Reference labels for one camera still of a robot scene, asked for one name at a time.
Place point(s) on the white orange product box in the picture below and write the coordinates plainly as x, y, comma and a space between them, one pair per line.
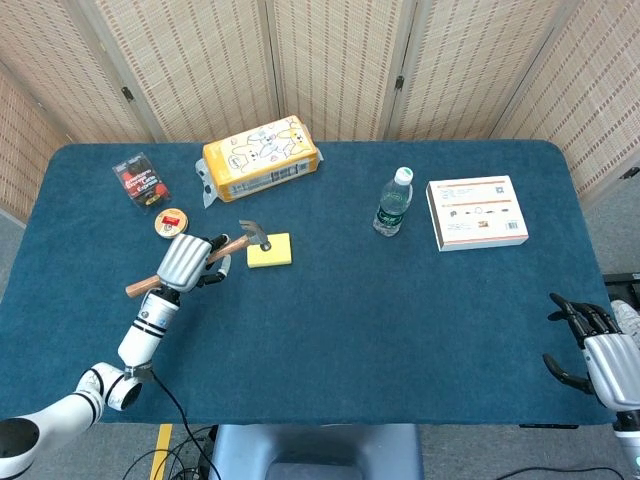
476, 212

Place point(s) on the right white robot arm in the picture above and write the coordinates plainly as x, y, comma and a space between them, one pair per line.
629, 440

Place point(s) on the yellow sponge block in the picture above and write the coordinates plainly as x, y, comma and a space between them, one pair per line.
270, 252

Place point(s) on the yellow floor tape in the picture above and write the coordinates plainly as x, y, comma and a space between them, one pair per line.
161, 451

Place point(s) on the round red gold tin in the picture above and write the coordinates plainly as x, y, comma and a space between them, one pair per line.
171, 223

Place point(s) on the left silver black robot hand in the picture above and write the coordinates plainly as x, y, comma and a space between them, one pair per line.
186, 263

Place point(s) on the black floor equipment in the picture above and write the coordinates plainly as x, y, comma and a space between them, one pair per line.
624, 286

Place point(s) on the yellow cartoon tissue pack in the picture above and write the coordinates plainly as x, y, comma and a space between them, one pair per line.
260, 159

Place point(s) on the clear plastic water bottle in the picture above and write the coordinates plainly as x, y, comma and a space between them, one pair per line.
393, 202

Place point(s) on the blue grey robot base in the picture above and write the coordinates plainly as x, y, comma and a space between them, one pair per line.
315, 452

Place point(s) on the black red card package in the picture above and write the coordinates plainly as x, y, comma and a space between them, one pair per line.
142, 183

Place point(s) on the bamboo folding screen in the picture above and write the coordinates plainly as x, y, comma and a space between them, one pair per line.
320, 65

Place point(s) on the white sneaker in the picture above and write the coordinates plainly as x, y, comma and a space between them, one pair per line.
627, 320

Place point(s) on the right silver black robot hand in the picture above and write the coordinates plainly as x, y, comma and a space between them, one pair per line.
600, 361

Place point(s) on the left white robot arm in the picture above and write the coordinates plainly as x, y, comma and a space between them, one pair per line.
100, 370

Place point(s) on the blue table cloth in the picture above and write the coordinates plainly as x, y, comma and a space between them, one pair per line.
350, 310

